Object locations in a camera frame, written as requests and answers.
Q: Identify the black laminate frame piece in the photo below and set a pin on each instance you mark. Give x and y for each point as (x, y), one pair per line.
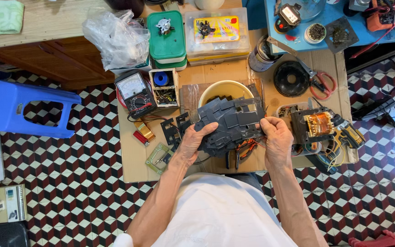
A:
(183, 122)
(169, 132)

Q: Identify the clear plastic tray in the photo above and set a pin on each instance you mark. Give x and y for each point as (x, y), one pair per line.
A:
(288, 110)

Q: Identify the metal tin can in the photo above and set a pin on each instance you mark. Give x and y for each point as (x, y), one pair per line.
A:
(261, 55)

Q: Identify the yellow plastic bowl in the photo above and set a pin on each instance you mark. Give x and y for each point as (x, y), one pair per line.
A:
(223, 91)

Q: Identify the small metal motor part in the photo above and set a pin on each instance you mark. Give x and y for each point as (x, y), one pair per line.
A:
(164, 25)

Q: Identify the crumpled clear plastic bag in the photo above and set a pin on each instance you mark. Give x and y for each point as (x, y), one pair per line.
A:
(117, 39)

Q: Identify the gold tape roll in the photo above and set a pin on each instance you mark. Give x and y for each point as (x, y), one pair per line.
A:
(145, 130)

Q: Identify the round tin of screws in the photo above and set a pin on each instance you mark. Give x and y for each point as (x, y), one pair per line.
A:
(315, 33)

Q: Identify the blue table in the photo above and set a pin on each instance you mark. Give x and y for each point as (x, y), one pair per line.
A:
(334, 24)

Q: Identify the black round plastic disc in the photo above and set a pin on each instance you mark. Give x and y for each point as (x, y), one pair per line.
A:
(291, 79)

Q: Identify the black bag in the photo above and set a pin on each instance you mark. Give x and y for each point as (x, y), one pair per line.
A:
(2, 235)

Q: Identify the green folded cloth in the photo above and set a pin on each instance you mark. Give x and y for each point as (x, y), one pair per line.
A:
(5, 16)

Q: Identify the small wooden parts box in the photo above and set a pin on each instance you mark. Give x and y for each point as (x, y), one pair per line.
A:
(164, 88)

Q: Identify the transformer with copper winding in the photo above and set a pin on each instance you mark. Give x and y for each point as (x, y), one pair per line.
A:
(315, 125)

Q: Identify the blue solder spool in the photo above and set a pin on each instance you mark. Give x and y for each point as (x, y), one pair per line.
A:
(161, 79)

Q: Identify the red lighter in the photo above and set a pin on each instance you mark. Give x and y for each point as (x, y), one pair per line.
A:
(140, 138)

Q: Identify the person's left hand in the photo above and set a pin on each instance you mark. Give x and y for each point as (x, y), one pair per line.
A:
(191, 141)

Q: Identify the stack of dark lamination plates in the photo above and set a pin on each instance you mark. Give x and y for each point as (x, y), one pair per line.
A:
(231, 125)

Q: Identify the grey metal plate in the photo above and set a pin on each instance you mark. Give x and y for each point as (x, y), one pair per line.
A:
(340, 35)

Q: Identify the person's white shirt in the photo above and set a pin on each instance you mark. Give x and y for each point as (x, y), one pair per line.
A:
(218, 212)

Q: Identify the black plastic fan part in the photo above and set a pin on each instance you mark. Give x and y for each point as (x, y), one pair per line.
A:
(205, 29)

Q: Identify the black handheld device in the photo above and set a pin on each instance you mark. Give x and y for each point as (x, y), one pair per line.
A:
(384, 111)

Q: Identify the green lidded plastic container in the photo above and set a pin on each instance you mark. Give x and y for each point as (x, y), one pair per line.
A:
(167, 38)

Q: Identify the analog multimeter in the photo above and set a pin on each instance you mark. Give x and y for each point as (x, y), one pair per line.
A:
(135, 93)

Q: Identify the clear plastic organizer box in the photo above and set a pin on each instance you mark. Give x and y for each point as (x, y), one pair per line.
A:
(217, 34)

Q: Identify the blue plastic stool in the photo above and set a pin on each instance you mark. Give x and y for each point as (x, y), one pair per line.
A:
(22, 108)

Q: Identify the green circuit board frame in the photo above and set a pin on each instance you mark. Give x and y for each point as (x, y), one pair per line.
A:
(158, 158)

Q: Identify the cardboard sheet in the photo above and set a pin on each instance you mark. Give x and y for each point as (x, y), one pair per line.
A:
(218, 73)

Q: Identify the white electronic device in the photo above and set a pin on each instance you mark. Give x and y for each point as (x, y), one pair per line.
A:
(7, 204)

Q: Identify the wooden desk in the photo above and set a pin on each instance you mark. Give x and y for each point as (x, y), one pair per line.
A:
(46, 44)

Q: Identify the red plastic object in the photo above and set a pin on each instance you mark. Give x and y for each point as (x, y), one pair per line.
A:
(377, 240)

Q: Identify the person's right hand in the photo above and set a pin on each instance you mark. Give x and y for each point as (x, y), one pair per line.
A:
(277, 144)

